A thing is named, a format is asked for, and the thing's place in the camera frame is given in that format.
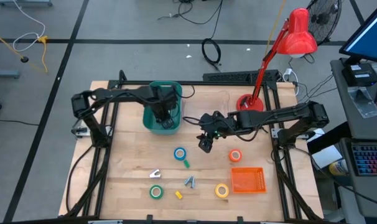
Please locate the yellow tape roll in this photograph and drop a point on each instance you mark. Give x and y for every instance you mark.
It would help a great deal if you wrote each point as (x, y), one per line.
(216, 190)

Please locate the yellow bottle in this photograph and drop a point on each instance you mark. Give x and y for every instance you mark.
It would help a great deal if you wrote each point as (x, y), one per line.
(337, 168)

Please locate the clear plastic bin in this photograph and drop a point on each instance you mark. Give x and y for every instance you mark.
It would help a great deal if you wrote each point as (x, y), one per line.
(207, 99)

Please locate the yellow mini stapler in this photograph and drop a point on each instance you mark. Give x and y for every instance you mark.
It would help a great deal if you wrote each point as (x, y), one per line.
(178, 195)

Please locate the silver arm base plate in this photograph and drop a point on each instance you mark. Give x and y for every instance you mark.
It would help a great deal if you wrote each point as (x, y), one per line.
(277, 133)
(78, 131)

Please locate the grey table foot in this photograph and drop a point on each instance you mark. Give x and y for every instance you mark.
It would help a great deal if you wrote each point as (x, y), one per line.
(23, 3)
(3, 74)

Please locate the teal plastic bin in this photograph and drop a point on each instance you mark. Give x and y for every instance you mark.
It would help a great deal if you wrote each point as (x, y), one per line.
(148, 121)

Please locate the computer monitor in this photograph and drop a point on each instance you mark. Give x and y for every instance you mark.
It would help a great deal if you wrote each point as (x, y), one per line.
(372, 37)

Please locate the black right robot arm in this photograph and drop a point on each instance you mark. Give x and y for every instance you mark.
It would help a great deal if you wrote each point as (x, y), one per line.
(269, 116)

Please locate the green tape roll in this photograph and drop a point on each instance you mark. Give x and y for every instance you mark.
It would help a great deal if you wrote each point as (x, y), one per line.
(151, 192)

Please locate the green marker piece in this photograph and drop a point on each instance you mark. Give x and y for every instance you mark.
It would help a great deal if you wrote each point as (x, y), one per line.
(187, 163)

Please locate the backlit keyboard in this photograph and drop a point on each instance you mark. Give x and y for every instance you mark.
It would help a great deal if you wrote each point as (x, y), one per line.
(372, 160)

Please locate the black mini computer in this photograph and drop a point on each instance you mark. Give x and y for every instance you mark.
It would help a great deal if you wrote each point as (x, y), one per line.
(359, 74)

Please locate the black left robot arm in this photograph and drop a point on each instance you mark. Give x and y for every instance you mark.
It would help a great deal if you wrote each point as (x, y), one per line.
(120, 93)

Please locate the yellow rod with black tip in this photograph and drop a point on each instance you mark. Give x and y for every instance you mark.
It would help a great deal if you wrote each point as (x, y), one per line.
(24, 59)

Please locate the black perforated bar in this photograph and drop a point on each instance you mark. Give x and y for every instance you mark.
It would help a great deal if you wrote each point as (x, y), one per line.
(226, 76)

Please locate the clear plastic bag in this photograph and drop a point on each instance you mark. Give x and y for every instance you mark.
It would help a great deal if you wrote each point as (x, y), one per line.
(364, 102)

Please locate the white staple remover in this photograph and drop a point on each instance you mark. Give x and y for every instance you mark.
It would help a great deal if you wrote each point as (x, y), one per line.
(152, 175)

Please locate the grey staple remover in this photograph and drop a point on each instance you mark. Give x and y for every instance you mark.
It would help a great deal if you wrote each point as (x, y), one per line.
(187, 181)

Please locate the orange tape roll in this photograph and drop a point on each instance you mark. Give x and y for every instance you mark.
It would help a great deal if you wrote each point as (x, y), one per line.
(230, 155)

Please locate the white paper sheet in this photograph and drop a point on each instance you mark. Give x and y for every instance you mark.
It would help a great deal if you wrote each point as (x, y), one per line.
(327, 157)

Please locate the grey desk cart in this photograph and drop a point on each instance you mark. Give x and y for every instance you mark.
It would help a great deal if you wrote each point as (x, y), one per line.
(344, 109)

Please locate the blue tape roll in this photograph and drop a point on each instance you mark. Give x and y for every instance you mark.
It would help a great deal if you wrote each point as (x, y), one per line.
(175, 154)

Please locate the black floor fan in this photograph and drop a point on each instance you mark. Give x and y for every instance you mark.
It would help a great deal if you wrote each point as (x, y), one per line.
(323, 18)

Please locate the red desk lamp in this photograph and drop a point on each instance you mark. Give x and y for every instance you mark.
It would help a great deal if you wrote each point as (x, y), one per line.
(297, 34)

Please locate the black aluminium frame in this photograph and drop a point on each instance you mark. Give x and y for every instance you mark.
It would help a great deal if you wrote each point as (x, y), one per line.
(132, 82)

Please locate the orange mesh basket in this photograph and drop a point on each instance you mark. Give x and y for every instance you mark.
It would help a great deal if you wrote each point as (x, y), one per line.
(247, 180)

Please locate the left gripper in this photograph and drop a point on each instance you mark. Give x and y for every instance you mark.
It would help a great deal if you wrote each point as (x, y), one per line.
(163, 102)

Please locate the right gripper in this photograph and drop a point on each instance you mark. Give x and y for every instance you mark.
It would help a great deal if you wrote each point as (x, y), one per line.
(211, 126)

